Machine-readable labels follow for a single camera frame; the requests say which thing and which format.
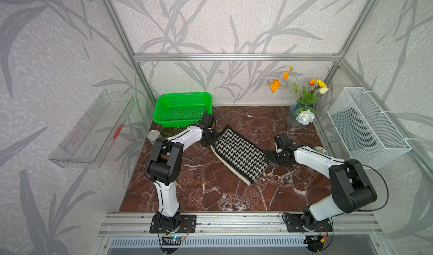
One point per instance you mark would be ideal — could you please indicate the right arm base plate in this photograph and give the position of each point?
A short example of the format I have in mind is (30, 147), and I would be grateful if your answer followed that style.
(305, 223)

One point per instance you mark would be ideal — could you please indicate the white wire mesh basket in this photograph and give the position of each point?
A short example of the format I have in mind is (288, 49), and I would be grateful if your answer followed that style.
(365, 129)

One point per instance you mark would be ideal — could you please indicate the glass vase with flowers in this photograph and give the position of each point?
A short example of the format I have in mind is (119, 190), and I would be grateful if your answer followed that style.
(301, 113)

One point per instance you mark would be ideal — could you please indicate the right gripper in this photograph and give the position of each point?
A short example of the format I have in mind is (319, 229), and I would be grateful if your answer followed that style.
(272, 159)

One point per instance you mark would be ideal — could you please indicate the silver tin can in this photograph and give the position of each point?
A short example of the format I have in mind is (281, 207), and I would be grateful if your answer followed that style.
(153, 135)

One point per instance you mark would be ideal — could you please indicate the green plastic basket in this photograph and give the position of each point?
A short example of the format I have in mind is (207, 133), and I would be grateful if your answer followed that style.
(182, 109)

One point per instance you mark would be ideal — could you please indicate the clear acrylic wall shelf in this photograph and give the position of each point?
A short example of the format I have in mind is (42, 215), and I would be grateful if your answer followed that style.
(87, 145)

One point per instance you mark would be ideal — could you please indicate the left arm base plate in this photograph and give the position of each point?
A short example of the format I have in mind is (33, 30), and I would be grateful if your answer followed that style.
(186, 223)

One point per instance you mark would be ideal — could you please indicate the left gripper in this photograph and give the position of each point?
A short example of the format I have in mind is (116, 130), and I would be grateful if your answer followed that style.
(216, 137)

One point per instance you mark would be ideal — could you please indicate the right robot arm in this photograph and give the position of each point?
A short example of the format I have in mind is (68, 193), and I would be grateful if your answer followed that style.
(351, 188)

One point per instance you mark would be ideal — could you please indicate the black white knitted scarf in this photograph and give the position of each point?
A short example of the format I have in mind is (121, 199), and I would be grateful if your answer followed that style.
(240, 155)

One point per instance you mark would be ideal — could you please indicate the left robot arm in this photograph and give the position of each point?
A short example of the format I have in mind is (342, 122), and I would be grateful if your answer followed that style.
(165, 163)

